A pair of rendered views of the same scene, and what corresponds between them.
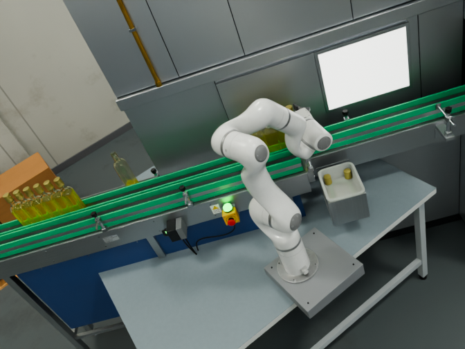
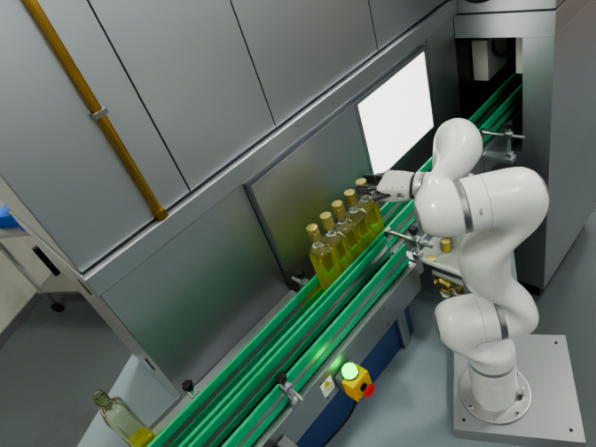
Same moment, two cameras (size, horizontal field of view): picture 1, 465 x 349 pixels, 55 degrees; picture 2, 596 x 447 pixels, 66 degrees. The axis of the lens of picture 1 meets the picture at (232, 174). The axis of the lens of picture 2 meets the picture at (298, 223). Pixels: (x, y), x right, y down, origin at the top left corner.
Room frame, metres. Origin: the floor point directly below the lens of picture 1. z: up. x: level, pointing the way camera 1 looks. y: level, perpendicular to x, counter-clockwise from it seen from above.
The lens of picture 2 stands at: (1.04, 0.61, 2.12)
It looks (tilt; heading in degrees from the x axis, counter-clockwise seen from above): 36 degrees down; 317
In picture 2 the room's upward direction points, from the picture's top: 21 degrees counter-clockwise
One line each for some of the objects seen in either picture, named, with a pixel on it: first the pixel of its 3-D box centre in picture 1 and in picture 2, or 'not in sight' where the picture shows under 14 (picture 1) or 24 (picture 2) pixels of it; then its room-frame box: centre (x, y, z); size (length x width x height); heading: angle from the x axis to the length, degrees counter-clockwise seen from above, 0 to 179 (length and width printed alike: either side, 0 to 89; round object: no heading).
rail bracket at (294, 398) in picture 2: (186, 199); (294, 395); (1.65, 0.25, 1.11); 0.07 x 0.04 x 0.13; 170
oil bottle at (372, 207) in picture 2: not in sight; (372, 223); (1.72, -0.36, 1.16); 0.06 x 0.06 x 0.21; 81
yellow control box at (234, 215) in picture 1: (230, 215); (354, 381); (1.60, 0.08, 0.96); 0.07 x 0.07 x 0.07; 80
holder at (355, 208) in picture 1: (341, 190); (453, 268); (1.51, -0.45, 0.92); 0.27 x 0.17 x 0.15; 170
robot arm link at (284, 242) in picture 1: (273, 219); (474, 333); (1.31, -0.09, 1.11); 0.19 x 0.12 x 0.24; 33
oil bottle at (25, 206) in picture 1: (32, 210); not in sight; (1.96, 1.04, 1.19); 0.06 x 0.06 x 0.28; 80
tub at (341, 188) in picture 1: (341, 187); (459, 260); (1.48, -0.45, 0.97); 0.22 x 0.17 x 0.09; 170
